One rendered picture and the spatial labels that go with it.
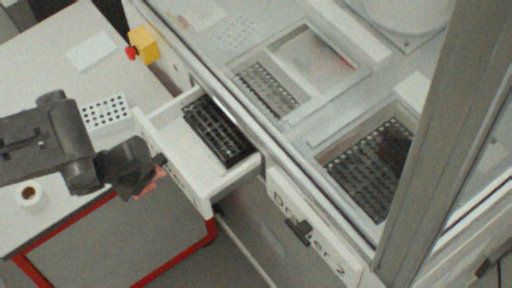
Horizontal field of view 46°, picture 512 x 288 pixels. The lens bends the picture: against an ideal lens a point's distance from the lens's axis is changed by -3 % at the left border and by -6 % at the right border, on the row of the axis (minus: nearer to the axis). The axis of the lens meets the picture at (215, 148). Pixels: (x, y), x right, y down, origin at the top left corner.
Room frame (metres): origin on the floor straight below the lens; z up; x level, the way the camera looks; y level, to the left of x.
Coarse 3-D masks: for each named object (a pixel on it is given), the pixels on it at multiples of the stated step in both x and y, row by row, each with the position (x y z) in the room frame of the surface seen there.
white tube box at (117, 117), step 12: (120, 96) 1.00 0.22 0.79; (84, 108) 0.99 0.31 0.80; (96, 108) 0.98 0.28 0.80; (120, 108) 0.96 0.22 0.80; (84, 120) 0.95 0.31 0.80; (96, 120) 0.94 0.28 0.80; (108, 120) 0.94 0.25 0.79; (120, 120) 0.93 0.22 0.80; (132, 120) 0.93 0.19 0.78; (96, 132) 0.91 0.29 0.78; (108, 132) 0.92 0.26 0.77
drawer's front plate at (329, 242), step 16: (272, 176) 0.63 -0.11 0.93; (272, 192) 0.63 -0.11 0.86; (288, 192) 0.58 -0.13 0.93; (288, 208) 0.58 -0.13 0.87; (304, 208) 0.54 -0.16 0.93; (320, 224) 0.50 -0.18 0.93; (320, 240) 0.48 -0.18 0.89; (336, 240) 0.46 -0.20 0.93; (336, 256) 0.44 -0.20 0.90; (352, 256) 0.42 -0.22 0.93; (336, 272) 0.43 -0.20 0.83; (352, 272) 0.40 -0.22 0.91
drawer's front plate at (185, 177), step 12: (132, 108) 0.86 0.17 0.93; (144, 120) 0.82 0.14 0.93; (144, 132) 0.81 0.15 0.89; (156, 132) 0.78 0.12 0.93; (156, 144) 0.76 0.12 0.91; (168, 156) 0.72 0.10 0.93; (180, 168) 0.68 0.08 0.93; (180, 180) 0.68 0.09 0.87; (192, 180) 0.65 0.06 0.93; (192, 192) 0.64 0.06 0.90; (204, 192) 0.62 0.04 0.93; (204, 204) 0.60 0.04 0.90; (204, 216) 0.61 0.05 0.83
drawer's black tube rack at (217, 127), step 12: (204, 96) 0.88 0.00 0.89; (192, 108) 0.85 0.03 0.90; (204, 108) 0.85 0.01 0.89; (216, 108) 0.86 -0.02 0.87; (204, 120) 0.81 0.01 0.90; (216, 120) 0.82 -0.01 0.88; (228, 120) 0.80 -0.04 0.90; (216, 132) 0.77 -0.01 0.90; (228, 132) 0.77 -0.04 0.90; (240, 132) 0.76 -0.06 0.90; (216, 144) 0.76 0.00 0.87; (228, 144) 0.76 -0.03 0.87; (240, 144) 0.73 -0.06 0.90; (216, 156) 0.73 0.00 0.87; (228, 156) 0.72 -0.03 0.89; (240, 156) 0.72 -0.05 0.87; (228, 168) 0.70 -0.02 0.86
